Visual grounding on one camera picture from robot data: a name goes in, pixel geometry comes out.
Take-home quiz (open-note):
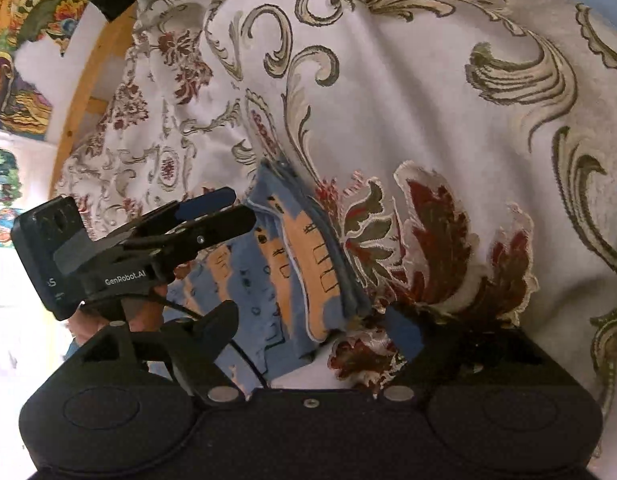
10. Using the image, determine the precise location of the blue pants orange truck print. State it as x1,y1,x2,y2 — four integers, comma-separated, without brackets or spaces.
167,162,370,391

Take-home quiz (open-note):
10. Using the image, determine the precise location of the person's left hand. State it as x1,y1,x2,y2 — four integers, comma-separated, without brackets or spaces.
66,298,164,346

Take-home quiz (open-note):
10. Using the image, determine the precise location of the starry night swirl painting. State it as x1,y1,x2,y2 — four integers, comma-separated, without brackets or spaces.
0,50,52,141

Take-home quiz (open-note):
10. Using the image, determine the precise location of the white floral bedspread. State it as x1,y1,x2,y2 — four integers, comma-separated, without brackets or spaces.
56,0,617,411

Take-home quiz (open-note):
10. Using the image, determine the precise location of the autumn landscape painting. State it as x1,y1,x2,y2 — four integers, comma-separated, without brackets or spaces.
0,0,89,55

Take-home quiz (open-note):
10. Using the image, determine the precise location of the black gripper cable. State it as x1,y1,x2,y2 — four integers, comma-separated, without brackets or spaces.
152,291,273,388

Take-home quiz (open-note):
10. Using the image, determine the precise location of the wooden bed frame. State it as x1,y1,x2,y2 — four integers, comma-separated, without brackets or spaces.
48,3,137,198

